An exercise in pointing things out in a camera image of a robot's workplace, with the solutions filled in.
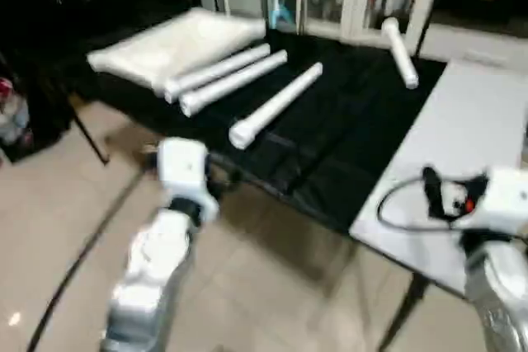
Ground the white plastic table leg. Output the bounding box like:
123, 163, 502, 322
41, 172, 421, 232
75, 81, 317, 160
179, 49, 290, 118
379, 16, 420, 91
163, 43, 271, 104
229, 62, 324, 151

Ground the white plastic table top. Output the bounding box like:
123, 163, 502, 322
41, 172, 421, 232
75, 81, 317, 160
87, 7, 269, 93

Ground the white side table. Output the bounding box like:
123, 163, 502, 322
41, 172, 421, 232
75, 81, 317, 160
351, 59, 528, 295

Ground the black table mat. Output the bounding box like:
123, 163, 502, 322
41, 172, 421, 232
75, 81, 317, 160
74, 6, 450, 233

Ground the black side table leg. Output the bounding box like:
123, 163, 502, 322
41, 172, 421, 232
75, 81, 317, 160
379, 274, 430, 352

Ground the black stand leg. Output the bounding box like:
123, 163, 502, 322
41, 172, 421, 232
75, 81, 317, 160
70, 101, 112, 165

